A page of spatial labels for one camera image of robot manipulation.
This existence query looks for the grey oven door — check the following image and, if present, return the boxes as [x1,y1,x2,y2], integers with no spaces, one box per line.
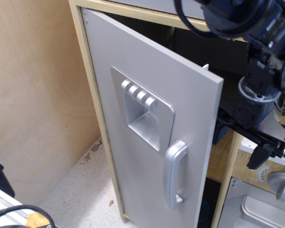
[218,178,285,228]

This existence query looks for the aluminium rail base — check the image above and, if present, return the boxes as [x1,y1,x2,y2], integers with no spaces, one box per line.
[0,190,35,227]

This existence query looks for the silver ice dispenser panel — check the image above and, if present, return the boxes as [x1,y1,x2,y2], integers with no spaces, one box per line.
[110,66,175,152]

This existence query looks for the silver fridge door handle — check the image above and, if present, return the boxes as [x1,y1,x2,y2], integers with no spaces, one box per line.
[163,140,188,211]

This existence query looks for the white speckled stove top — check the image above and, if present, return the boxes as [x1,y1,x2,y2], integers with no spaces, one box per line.
[239,137,285,166]

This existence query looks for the orange tape scrap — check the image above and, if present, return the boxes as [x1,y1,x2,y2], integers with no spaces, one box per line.
[25,213,50,228]

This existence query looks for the wooden toy kitchen frame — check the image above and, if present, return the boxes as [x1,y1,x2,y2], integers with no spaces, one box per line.
[69,0,243,228]

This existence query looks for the grey freezer door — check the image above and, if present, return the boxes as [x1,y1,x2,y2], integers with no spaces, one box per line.
[113,0,204,19]

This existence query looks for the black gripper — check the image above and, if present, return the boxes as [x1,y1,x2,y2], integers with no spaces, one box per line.
[212,78,285,170]

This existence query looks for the silver oven door handle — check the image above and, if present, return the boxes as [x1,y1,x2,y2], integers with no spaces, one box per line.
[240,196,285,228]

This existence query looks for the black braided cable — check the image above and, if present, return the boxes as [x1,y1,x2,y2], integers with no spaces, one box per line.
[0,204,57,228]

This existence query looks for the black box at left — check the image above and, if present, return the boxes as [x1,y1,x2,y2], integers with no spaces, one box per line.
[0,164,15,198]

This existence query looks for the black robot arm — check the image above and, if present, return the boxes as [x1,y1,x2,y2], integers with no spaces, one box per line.
[174,0,285,170]

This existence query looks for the blue bowl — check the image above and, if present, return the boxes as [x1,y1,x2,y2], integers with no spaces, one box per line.
[198,199,210,223]

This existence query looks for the grey fridge door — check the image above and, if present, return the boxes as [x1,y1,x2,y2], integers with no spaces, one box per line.
[82,8,223,228]

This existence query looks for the silver oven knob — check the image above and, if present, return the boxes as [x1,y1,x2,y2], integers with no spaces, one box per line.
[267,171,285,202]

